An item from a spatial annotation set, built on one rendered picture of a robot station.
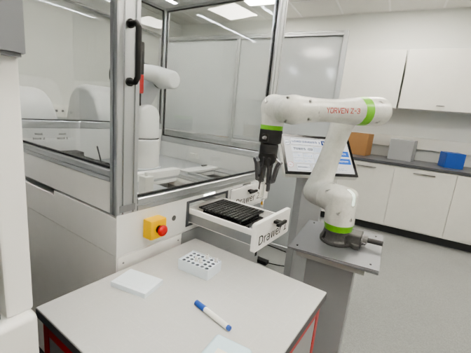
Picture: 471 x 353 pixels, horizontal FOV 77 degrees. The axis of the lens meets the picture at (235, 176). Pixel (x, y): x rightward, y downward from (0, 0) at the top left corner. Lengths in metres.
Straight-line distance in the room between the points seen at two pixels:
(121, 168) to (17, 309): 0.48
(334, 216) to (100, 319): 0.94
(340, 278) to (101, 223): 0.98
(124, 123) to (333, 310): 1.14
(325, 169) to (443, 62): 3.16
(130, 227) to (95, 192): 0.17
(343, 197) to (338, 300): 0.46
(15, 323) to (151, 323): 0.31
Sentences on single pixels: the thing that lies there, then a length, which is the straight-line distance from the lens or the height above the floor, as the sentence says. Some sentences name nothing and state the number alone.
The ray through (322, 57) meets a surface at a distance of 2.84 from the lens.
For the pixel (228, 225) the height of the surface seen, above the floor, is 0.88.
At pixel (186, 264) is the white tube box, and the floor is 0.79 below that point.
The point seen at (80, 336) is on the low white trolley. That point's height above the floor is 0.76.
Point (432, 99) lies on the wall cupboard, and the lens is 4.36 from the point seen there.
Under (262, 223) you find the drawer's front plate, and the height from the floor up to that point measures 0.92.
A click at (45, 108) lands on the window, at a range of 1.42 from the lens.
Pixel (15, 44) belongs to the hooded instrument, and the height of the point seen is 1.38.
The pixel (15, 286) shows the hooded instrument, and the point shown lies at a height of 0.97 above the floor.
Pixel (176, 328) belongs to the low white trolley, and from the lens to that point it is 0.85.
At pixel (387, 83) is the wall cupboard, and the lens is 4.37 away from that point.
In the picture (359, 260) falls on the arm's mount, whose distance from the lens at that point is 1.31.
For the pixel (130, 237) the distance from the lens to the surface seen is 1.09.
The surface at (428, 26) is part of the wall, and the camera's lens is 4.87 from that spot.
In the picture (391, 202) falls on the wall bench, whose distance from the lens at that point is 4.08.
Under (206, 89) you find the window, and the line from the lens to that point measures 1.26.
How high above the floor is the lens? 1.31
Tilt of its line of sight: 12 degrees down
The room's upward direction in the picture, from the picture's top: 5 degrees clockwise
